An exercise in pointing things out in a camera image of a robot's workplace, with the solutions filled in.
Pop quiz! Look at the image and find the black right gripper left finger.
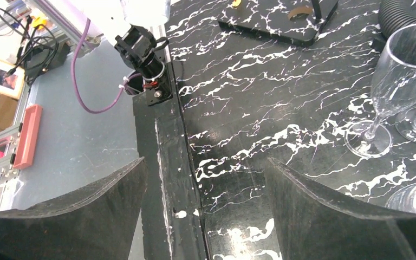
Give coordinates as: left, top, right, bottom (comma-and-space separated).
0, 158, 148, 259

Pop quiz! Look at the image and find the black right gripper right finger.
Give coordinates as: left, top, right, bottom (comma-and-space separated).
264, 158, 416, 259

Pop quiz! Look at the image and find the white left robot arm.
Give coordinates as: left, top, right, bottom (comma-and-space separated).
74, 1, 174, 106

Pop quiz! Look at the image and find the black marble rack base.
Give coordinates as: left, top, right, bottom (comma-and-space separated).
217, 0, 339, 47

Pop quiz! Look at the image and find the tall clear flute front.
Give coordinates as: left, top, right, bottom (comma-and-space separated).
344, 24, 416, 159

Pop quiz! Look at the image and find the black front mounting rail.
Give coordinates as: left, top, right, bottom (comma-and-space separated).
132, 89, 209, 260

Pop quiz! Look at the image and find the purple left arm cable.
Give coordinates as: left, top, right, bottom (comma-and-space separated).
70, 18, 144, 115

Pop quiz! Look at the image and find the black corrugated hose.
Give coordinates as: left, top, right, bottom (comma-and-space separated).
371, 0, 416, 55

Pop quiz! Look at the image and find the gold wire glass rack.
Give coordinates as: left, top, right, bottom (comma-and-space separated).
231, 0, 242, 8

